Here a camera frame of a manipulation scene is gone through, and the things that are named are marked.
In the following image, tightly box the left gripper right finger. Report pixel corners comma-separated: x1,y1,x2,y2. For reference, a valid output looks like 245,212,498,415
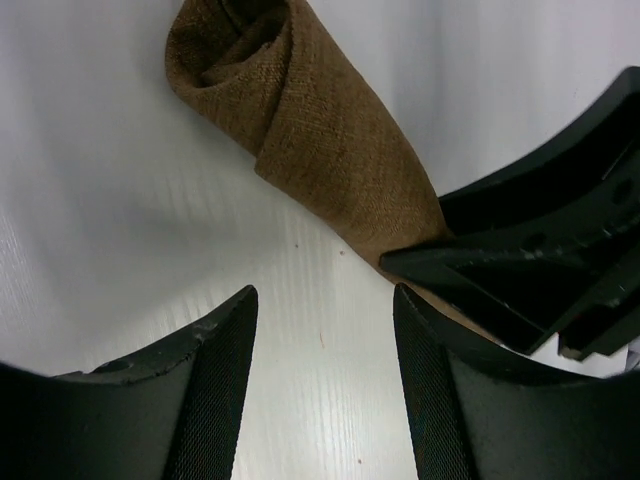
393,285,639,479

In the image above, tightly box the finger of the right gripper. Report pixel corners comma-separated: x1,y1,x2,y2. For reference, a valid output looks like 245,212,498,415
381,222,639,354
440,66,639,237

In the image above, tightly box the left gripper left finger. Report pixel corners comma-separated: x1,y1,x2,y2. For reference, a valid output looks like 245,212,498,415
1,286,258,479

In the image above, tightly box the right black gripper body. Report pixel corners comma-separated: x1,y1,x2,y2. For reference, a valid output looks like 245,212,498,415
529,239,639,362

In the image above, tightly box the brown cloth napkin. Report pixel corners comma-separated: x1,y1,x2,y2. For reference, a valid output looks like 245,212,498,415
163,0,506,346

